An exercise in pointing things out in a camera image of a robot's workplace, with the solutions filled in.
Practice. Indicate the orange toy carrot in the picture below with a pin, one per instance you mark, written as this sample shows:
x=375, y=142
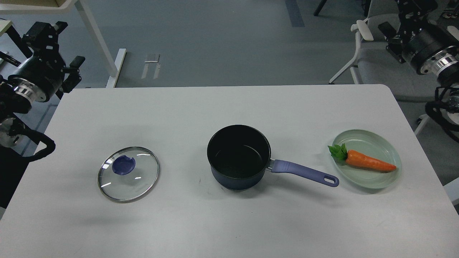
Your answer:
x=358, y=159

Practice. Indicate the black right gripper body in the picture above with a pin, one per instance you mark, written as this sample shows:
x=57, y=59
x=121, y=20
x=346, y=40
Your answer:
x=433, y=50

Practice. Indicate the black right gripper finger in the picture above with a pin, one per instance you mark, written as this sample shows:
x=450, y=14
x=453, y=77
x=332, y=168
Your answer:
x=413, y=15
x=396, y=39

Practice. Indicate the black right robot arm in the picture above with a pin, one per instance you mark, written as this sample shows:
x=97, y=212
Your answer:
x=445, y=107

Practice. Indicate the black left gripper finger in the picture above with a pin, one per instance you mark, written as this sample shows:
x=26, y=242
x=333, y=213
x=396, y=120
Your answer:
x=42, y=39
x=74, y=77

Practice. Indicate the dark blue saucepan purple handle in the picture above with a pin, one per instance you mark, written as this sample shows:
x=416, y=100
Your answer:
x=239, y=156

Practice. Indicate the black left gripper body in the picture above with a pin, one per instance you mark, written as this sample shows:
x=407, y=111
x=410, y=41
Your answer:
x=41, y=76

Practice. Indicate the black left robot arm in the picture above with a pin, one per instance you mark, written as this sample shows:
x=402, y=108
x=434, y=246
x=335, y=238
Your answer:
x=12, y=167

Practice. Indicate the pale green plate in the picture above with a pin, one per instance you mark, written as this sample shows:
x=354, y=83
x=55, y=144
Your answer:
x=373, y=145

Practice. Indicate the glass pot lid purple knob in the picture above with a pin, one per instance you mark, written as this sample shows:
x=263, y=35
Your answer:
x=128, y=174

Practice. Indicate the grey office chair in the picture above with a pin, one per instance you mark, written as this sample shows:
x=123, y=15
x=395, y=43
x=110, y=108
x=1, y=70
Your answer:
x=373, y=64

